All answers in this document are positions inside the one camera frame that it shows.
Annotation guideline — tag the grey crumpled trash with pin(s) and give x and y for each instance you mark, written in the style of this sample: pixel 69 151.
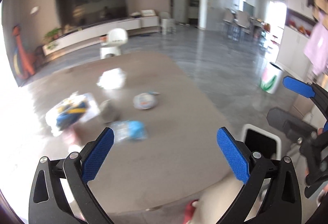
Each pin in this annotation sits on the grey crumpled trash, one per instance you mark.
pixel 108 112

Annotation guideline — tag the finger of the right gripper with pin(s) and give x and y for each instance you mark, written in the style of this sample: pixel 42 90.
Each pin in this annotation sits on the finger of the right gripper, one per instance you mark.
pixel 313 91
pixel 290 125

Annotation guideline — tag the stacked white stools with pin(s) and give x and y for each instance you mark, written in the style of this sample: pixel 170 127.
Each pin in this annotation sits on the stacked white stools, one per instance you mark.
pixel 168 24

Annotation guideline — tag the white square trash bin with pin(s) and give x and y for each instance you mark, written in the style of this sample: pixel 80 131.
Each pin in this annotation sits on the white square trash bin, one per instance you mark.
pixel 266 143

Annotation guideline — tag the white tulip trash can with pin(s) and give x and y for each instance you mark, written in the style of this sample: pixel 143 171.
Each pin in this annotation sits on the white tulip trash can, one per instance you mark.
pixel 271 78

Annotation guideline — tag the white plastic chair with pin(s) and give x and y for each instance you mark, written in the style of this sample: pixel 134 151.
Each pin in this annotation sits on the white plastic chair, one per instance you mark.
pixel 114 40

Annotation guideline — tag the blue plastic bag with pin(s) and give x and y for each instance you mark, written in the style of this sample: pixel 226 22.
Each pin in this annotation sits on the blue plastic bag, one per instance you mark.
pixel 129 130

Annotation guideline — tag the potted green plant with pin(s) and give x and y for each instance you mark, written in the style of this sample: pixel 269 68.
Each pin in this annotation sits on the potted green plant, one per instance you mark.
pixel 52 35

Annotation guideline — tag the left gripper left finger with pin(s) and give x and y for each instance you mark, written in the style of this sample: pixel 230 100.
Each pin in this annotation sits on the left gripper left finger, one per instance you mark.
pixel 48 202

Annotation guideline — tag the red slipper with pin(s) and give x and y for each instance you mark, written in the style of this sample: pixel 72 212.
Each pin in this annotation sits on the red slipper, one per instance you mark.
pixel 189 211

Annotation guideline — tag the white round wrapped trash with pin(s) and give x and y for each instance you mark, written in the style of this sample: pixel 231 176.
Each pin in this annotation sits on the white round wrapped trash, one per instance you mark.
pixel 145 101

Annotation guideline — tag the pink hanging cloth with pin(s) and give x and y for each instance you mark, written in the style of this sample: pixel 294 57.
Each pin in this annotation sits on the pink hanging cloth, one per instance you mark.
pixel 316 47

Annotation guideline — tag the long white tv cabinet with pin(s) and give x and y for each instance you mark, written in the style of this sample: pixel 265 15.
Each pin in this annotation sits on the long white tv cabinet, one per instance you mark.
pixel 92 35

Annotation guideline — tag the blue yellow snack package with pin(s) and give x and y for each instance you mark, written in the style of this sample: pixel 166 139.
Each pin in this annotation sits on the blue yellow snack package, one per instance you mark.
pixel 76 108

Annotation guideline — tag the dining table with chairs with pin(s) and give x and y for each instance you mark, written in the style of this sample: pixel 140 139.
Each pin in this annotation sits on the dining table with chairs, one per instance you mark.
pixel 239 25

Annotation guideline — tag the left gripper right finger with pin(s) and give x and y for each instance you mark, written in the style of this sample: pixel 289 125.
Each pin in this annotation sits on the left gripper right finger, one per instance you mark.
pixel 270 193

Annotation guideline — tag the framed picture on cabinet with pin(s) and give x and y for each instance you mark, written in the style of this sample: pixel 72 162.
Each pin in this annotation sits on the framed picture on cabinet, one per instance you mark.
pixel 148 13

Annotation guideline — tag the large wall television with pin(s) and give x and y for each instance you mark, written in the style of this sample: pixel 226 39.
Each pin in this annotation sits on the large wall television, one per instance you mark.
pixel 84 13

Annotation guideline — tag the crumpled white tissue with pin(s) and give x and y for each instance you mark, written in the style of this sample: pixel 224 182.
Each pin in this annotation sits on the crumpled white tissue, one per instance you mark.
pixel 112 80

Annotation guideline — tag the orange dinosaur toy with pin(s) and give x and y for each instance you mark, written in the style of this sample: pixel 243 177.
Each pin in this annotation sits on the orange dinosaur toy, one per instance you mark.
pixel 23 61

